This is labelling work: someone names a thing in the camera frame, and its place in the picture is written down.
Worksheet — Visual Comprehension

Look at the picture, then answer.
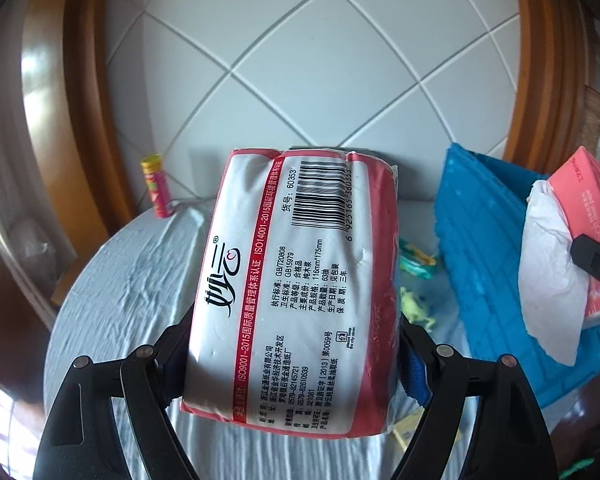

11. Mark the pink tissue box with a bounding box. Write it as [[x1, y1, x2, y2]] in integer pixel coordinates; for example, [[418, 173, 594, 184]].
[[517, 145, 600, 366]]

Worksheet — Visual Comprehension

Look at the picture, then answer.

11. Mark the red white tissue pack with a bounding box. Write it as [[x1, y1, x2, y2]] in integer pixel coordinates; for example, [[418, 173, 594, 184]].
[[181, 148, 399, 439]]

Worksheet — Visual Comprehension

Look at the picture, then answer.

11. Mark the yellow sticky note pad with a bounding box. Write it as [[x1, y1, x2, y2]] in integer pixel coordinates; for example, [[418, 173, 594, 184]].
[[390, 406, 424, 452]]

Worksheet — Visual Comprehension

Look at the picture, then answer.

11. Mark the blue plastic storage crate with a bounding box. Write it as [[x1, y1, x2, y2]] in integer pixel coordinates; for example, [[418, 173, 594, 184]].
[[434, 143, 600, 408]]

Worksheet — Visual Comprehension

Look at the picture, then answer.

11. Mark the rolled patterned mat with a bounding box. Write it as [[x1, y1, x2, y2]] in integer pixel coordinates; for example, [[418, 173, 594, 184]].
[[578, 86, 600, 155]]

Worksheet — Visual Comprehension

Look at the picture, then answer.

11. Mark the light blue tablecloth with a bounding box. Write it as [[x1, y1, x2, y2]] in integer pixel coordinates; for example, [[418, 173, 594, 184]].
[[42, 199, 571, 480]]

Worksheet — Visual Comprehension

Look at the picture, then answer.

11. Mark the green monster toy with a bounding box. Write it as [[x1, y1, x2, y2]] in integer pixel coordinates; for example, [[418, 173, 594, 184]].
[[399, 287, 436, 333]]

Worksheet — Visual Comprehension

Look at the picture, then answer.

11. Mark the teal green toy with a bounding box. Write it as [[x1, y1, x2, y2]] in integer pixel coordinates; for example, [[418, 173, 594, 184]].
[[398, 237, 438, 280]]

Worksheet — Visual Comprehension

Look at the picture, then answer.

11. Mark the pink yellow tube can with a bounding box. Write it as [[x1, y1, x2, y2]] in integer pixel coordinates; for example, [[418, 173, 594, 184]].
[[140, 154, 173, 218]]

